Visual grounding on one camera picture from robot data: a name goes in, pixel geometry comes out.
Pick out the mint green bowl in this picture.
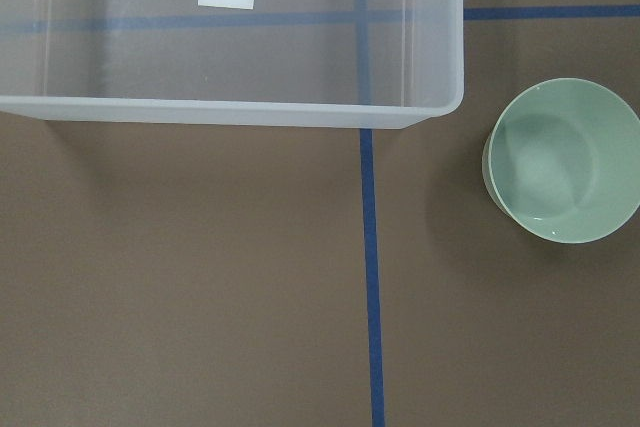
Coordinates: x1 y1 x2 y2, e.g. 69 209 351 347
482 78 639 244

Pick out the clear plastic storage box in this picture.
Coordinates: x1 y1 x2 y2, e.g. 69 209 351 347
1 0 464 129

